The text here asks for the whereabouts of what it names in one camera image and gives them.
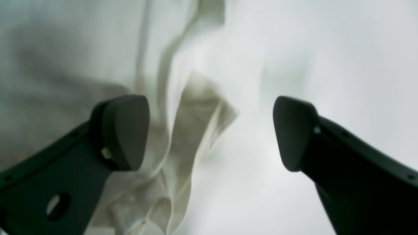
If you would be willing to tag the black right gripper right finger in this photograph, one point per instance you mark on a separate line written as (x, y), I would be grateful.
(363, 191)

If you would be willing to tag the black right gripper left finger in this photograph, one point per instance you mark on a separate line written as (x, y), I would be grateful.
(56, 191)

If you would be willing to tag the white t-shirt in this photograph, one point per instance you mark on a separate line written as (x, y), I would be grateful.
(61, 57)

